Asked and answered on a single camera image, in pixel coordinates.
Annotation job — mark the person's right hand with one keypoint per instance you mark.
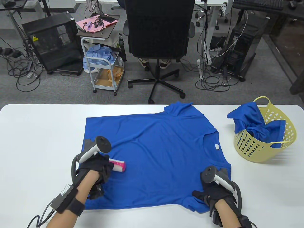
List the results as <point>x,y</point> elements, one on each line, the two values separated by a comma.
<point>213,192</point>

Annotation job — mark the person's left hand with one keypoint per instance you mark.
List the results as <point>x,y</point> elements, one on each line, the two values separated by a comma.
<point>97,166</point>

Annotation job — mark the pink lint roller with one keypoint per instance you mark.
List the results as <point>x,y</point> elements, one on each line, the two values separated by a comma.
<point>118,165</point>

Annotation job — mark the blue t-shirt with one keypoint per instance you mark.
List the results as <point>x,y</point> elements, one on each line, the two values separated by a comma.
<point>154,154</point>
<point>254,123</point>

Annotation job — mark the person's left forearm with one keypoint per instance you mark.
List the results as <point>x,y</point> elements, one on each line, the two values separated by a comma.
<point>71,201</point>

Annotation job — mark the black and white controller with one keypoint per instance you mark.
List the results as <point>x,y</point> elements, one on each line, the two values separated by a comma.
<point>210,174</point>
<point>101,144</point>

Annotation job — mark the black sensor box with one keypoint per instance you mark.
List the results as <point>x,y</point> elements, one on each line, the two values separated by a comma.
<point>64,198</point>
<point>245,222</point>

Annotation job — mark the yellow perforated plastic basket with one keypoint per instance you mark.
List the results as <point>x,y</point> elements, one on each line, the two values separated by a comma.
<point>249,152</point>

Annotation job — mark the white rolling cart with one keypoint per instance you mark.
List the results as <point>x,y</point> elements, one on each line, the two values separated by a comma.
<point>102,80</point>

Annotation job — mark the orange cloth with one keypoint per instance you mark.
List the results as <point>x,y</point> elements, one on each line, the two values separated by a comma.
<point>115,74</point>

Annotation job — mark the light blue cloth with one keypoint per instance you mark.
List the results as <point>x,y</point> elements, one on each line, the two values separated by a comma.
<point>98,53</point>

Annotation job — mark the black glass computer case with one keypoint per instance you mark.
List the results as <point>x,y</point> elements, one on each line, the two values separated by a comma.
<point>54,57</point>

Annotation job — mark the white power strip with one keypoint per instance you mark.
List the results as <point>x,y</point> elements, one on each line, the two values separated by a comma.
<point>200,71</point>

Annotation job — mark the black square board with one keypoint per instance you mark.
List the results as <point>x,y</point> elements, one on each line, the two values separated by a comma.
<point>104,33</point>

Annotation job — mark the small purple object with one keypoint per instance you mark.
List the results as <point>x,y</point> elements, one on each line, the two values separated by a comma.
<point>89,25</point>

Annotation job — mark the black power strip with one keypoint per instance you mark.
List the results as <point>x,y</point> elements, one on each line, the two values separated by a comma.
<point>11,52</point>

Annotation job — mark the pink paper sheet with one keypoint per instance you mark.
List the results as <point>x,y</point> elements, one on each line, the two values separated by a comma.
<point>80,24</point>

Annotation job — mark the black office chair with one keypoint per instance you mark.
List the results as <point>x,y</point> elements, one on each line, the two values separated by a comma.
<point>156,28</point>

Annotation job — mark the black computer tower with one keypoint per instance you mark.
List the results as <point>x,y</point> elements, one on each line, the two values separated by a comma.
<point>247,45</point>

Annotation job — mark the white desk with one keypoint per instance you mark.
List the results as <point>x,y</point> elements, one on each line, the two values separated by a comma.
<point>210,26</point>

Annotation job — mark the black keyboard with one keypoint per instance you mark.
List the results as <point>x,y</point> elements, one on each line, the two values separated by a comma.
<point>258,4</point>

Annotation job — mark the black desk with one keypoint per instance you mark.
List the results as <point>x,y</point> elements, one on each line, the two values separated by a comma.
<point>295,14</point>

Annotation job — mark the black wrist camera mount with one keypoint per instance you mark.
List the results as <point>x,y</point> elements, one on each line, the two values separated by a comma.
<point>96,190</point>
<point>215,215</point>

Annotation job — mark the aluminium frame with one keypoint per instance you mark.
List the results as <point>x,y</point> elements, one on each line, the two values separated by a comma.
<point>90,6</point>

